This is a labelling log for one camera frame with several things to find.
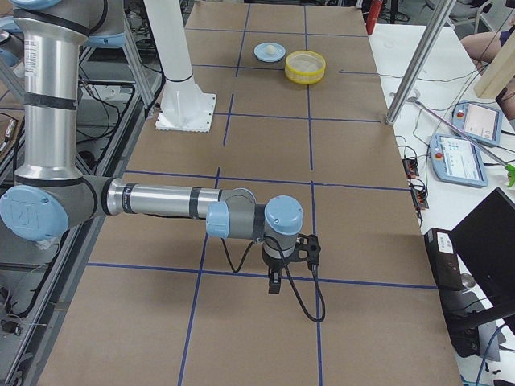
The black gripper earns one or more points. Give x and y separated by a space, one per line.
275 265

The white steamed bun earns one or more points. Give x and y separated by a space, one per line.
270 49

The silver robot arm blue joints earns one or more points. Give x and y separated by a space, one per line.
50 195

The yellow bamboo steamer basket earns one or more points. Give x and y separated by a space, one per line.
305 67

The orange black usb hub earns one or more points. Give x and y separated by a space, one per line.
411 167

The black desktop computer box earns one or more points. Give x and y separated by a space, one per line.
469 324

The black computer monitor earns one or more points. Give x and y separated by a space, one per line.
484 240

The near teach pendant tablet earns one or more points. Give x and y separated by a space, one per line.
455 160

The teach pendant tablet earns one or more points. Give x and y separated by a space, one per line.
455 160
478 121

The light blue plate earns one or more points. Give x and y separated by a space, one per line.
259 52

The far teach pendant tablet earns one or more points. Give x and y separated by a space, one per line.
478 121

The metal reacher grabber stick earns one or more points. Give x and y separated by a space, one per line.
508 167

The red cylinder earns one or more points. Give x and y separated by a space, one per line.
373 14

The wooden beam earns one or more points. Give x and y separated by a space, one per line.
498 73

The seated person beige shirt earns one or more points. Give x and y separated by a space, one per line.
483 47

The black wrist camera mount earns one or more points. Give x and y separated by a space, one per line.
307 249

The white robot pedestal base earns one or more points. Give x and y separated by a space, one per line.
184 106

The aluminium side frame rail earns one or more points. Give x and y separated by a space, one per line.
38 279

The aluminium frame post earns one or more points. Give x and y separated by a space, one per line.
422 51

